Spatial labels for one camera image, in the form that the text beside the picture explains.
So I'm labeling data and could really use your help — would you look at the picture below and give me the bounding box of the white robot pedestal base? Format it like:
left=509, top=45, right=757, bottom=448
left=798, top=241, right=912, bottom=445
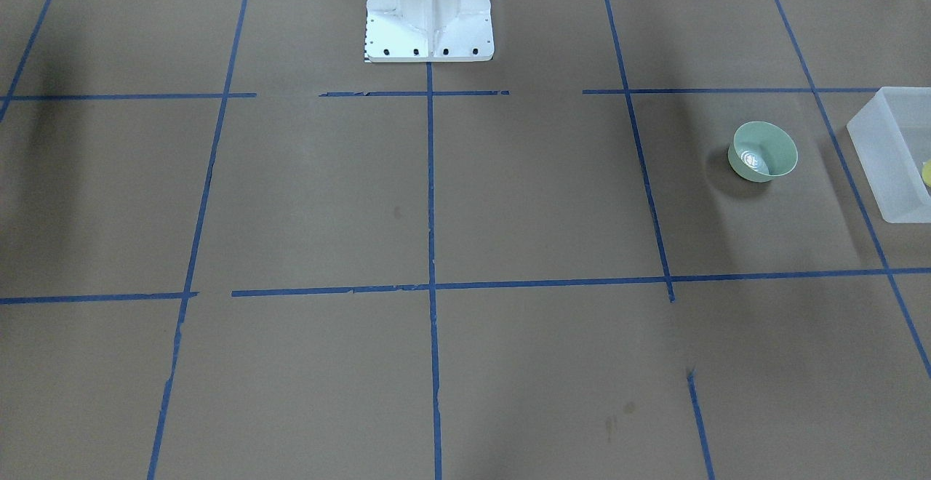
left=364, top=0, right=495, bottom=63

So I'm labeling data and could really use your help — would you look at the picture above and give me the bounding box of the yellow plastic cup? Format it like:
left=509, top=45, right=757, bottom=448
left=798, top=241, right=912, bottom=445
left=920, top=161, right=931, bottom=188

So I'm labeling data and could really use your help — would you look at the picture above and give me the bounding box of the translucent white plastic bin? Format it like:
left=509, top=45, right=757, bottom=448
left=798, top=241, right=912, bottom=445
left=847, top=87, right=930, bottom=223

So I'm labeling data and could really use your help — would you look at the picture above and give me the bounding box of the green bowl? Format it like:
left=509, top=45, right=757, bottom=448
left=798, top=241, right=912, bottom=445
left=727, top=120, right=799, bottom=184

